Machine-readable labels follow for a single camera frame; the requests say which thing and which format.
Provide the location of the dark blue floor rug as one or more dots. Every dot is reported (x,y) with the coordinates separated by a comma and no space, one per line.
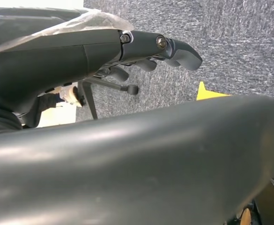
(232,37)

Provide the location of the black mesh office chair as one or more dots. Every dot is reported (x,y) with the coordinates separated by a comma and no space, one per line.
(103,84)

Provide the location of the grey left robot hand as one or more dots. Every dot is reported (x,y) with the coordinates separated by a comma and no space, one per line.
(127,161)

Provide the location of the yellow floor marker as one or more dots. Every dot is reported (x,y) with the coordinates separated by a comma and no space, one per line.
(205,93)

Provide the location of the person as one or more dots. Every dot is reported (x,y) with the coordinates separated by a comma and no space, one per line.
(49,101)

